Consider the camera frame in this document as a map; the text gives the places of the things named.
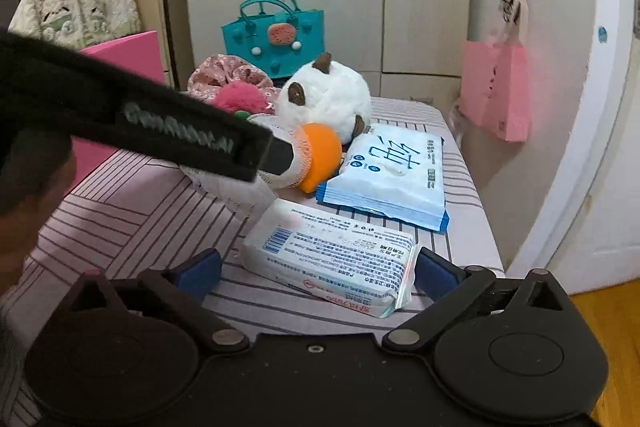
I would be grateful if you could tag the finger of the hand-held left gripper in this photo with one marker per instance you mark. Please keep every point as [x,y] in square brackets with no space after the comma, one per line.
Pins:
[277,154]

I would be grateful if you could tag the pink fluffy ball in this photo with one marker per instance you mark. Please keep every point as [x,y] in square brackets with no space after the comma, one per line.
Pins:
[240,99]

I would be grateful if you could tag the pink paper bag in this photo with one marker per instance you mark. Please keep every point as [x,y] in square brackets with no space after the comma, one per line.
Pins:
[495,92]

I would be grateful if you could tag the green round sponge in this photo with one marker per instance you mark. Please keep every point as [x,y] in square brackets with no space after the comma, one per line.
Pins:
[241,114]

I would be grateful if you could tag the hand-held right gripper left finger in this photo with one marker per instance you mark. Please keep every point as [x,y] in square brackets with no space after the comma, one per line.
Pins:
[200,272]

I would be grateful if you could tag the pink floral cloth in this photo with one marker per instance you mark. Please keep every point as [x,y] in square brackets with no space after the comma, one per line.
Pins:
[225,67]

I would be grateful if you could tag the teal felt handbag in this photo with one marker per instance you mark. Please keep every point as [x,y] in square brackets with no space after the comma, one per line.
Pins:
[250,37]

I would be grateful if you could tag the orange soft ball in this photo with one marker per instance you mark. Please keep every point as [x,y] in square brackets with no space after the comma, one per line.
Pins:
[325,157]

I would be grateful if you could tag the white plastic bag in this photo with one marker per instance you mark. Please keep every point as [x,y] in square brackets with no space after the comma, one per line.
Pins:
[287,182]

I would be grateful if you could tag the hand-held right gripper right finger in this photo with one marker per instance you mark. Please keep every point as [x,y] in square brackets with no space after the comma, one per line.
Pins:
[435,274]

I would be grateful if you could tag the pink storage box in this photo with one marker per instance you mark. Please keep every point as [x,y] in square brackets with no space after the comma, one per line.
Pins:
[135,52]

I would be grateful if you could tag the white tissue pack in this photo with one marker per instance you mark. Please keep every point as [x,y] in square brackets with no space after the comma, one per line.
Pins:
[325,252]

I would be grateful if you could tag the clear plastic bag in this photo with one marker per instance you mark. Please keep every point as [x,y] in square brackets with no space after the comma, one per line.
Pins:
[456,122]

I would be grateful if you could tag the white panda plush toy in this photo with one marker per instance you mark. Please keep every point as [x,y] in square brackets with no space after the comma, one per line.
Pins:
[330,97]

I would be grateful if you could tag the blue wet wipes pack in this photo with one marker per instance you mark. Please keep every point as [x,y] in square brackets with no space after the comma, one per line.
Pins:
[390,177]

